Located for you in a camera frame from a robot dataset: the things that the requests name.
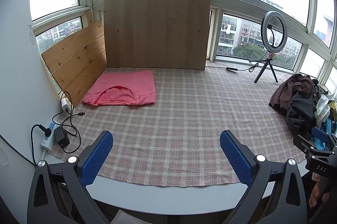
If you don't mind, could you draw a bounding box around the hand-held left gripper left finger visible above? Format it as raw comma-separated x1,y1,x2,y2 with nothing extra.
27,130,116,224

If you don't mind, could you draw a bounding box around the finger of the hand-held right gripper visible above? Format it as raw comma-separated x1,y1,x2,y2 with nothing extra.
293,135,316,155
311,127,337,149

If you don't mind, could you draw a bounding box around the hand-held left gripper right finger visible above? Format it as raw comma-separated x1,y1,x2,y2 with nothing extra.
220,130,308,224

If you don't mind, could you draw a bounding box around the black garment with yellow stripes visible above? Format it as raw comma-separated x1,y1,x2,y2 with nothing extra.
328,102,337,119

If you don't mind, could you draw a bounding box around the person's right hand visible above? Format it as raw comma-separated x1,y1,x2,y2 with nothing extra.
309,175,332,210

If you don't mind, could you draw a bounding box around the light blue garment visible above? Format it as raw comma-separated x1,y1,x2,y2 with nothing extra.
310,117,337,151

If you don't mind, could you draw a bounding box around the white garment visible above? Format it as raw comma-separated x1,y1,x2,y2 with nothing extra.
314,94,332,128

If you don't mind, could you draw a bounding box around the dark grey garment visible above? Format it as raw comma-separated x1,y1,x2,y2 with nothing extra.
286,92,321,139

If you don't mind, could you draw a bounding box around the black power adapter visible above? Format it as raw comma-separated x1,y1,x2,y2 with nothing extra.
54,126,70,148

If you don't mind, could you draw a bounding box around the brown garment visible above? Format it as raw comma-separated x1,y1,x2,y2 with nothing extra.
269,73,320,116

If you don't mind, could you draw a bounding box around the white power strip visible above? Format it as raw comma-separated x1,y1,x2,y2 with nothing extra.
40,121,60,153

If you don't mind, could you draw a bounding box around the white charger plug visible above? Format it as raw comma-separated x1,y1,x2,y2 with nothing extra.
61,98,72,113

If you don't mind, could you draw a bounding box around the pink plaid table cloth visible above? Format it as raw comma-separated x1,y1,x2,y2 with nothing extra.
49,67,307,188

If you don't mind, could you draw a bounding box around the folded pink shirt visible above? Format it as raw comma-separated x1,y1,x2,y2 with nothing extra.
81,70,157,107

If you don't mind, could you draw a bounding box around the small black tripod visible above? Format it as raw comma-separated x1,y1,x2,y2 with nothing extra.
254,54,279,84

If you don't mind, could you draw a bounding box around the pine plank board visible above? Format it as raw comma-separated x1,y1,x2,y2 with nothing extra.
41,10,107,108

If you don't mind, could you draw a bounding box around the large plywood board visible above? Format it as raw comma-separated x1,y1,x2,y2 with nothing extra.
103,0,211,71

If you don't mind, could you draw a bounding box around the black charger cable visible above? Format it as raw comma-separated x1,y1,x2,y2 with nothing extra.
51,91,85,154

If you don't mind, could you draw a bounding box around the black plug with cable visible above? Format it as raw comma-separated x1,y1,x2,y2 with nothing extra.
31,124,53,167

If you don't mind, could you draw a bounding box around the black ring light cable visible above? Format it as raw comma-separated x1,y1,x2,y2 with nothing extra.
205,52,267,72

